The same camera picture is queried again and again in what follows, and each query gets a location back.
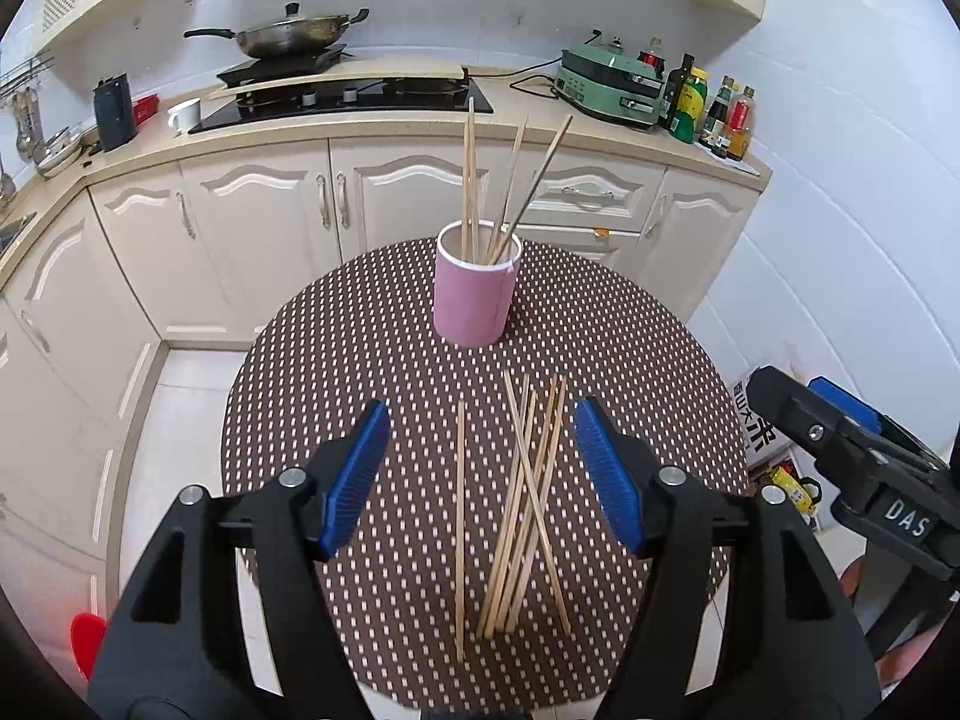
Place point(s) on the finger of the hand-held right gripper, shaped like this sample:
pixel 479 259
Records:
pixel 802 420
pixel 847 401

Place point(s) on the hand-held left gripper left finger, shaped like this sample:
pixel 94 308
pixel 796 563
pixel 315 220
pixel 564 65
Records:
pixel 352 480

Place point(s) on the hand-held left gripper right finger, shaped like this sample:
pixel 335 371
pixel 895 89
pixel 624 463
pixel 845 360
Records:
pixel 611 480

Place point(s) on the bunch of wooden chopsticks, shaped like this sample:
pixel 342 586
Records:
pixel 525 499

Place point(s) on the thin wooden chopstick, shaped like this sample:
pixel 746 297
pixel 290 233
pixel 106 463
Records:
pixel 541 173
pixel 460 540
pixel 466 187
pixel 508 187
pixel 475 195

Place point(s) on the pink cylindrical cup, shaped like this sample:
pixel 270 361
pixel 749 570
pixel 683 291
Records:
pixel 472 300

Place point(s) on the person's right hand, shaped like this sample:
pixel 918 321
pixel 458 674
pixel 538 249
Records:
pixel 919 652

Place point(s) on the printed cardboard box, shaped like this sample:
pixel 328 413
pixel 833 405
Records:
pixel 761 420

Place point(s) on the yellow packet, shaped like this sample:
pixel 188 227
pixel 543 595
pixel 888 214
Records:
pixel 795 491

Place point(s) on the round brown polka-dot table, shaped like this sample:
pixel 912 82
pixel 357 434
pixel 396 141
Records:
pixel 360 360

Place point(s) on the cream cabinet drawer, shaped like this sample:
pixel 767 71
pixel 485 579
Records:
pixel 622 240
pixel 600 191

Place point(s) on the clear bottle red label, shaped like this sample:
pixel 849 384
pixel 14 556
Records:
pixel 741 127

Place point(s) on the dark soy sauce bottle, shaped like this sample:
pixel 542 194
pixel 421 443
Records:
pixel 716 120

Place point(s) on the red plastic stool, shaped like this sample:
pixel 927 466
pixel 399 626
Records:
pixel 88 645

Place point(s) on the green bottle yellow cap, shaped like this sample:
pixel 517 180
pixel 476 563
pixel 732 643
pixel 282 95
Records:
pixel 688 116

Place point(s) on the tall dark oil bottle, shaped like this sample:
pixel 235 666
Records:
pixel 675 90

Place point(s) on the green electric multi cooker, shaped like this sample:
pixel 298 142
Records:
pixel 607 90

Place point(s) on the black glass gas hob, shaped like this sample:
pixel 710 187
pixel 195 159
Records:
pixel 247 111

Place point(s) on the dark bottle red label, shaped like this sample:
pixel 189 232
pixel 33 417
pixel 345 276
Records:
pixel 651 64

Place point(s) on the white mug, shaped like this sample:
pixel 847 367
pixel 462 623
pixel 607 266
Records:
pixel 184 118

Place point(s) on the black induction cooker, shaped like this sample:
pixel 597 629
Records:
pixel 255 73

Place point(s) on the steel kitchen sink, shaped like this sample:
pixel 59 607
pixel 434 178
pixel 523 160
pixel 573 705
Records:
pixel 11 232

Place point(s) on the red container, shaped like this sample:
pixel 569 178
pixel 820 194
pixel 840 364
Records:
pixel 145 106

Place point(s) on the black knife block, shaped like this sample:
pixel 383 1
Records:
pixel 116 116

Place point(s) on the stack of metal bowls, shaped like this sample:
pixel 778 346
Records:
pixel 58 154

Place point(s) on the metal spatula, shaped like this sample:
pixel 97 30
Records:
pixel 6 184

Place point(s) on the metal ladle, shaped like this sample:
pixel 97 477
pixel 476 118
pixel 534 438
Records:
pixel 26 142

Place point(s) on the metal wall utensil rack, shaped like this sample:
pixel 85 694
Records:
pixel 26 67

